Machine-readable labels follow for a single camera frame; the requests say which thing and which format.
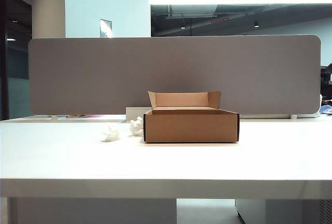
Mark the white desk support panel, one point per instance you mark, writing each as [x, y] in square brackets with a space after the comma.
[90, 211]

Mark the long ceiling light strip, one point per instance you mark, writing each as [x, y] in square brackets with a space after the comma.
[233, 0]

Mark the brown open cardboard box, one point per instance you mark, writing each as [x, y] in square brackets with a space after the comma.
[190, 129]

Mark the blue patterned cloth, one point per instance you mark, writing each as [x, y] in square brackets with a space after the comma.
[326, 109]

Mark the small white box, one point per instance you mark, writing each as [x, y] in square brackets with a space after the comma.
[135, 113]

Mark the red ceiling sign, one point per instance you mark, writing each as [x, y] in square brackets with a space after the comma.
[220, 20]

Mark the framed wall notice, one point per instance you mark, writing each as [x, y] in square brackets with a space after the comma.
[105, 28]

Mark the grey fabric desk divider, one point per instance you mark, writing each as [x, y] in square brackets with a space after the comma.
[103, 73]

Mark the white divider bracket foot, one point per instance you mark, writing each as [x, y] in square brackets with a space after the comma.
[53, 117]
[293, 116]

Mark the white paper ball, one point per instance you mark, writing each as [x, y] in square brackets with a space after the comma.
[136, 126]
[111, 134]

